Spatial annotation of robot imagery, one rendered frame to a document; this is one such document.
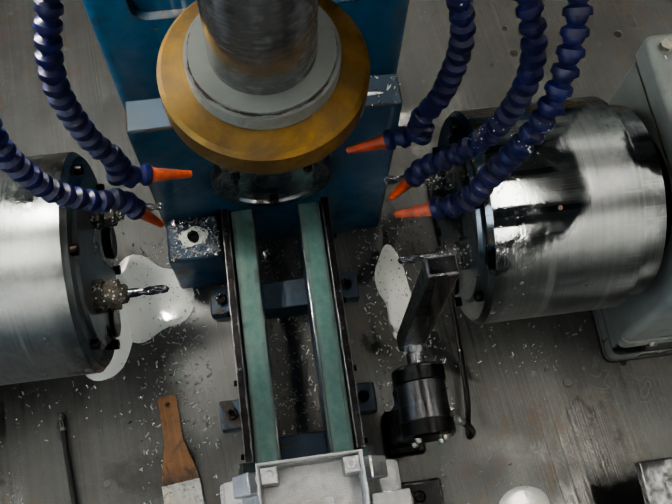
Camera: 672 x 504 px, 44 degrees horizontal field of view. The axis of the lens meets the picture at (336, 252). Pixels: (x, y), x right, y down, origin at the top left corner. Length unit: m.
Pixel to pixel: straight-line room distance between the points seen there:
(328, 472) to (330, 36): 0.40
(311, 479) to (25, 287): 0.34
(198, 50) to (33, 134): 0.69
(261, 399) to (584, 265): 0.41
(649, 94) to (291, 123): 0.48
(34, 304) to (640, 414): 0.80
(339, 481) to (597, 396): 0.51
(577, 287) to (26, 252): 0.57
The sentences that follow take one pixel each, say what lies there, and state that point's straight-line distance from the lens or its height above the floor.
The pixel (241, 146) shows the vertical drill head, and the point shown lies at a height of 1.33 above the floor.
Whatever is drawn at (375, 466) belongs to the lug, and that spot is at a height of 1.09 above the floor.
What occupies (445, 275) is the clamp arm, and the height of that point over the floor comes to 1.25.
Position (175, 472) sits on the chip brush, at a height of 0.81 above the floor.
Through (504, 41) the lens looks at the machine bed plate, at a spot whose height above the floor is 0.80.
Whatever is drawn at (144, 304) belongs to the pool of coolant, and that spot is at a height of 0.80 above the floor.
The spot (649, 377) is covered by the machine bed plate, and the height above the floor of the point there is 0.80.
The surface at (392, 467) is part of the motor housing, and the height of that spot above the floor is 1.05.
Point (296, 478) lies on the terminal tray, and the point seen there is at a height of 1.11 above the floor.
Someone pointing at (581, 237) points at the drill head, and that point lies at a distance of 0.90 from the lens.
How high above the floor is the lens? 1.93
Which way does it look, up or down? 68 degrees down
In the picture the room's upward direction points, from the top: 5 degrees clockwise
